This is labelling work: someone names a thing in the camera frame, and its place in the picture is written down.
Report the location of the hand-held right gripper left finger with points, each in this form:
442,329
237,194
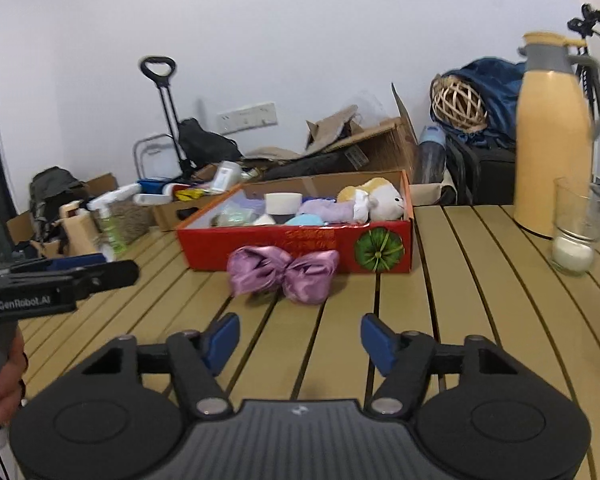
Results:
222,335

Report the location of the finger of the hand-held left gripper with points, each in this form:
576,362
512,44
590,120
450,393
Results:
75,260
112,275

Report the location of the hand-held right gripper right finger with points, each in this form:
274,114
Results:
377,342

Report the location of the purple satin bow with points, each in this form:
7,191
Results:
260,270

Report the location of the red cardboard box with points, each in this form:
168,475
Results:
290,252

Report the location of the iridescent packet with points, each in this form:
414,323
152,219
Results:
235,217

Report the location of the light blue plush mitt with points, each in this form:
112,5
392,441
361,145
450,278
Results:
305,220

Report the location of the yellow and white plush toy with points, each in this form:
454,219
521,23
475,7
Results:
380,200

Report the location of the purple fluffy towel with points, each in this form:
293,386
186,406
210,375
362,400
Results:
325,208

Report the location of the white tape roll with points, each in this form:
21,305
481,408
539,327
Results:
282,203

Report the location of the person's left hand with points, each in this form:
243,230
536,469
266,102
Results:
7,395

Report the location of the beige carton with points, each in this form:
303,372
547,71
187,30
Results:
80,235

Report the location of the clear tub of grain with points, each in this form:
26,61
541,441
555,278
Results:
130,222

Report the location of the plain cardboard box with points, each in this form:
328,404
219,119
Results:
17,227

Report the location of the grey backpack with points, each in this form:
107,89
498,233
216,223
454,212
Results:
55,190

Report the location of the brown cardboard tray box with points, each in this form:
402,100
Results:
172,215

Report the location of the yellow snack packet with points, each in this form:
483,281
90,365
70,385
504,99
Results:
186,194

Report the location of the folded lilac cloth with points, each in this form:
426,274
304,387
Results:
247,204

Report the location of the metal folding stool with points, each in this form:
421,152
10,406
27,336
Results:
152,138

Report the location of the small white box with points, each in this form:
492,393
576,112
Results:
226,176

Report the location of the black trolley bag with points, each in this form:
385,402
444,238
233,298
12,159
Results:
205,145

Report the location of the blue water bottle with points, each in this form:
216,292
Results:
429,157

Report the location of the black cloth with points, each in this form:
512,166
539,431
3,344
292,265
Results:
310,162

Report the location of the large open cardboard box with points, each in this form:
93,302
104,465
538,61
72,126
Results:
380,150

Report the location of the white candle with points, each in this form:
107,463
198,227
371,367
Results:
572,255

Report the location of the crumpled cardboard piece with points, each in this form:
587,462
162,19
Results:
330,127

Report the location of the clear drinking glass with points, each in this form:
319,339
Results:
580,210

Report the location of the wicker ball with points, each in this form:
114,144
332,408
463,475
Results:
457,105

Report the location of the yellow thermos jug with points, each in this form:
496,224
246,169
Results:
550,150

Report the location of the dark blue jacket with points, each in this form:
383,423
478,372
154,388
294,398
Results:
500,95

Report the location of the white wall socket strip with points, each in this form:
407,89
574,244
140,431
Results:
247,116

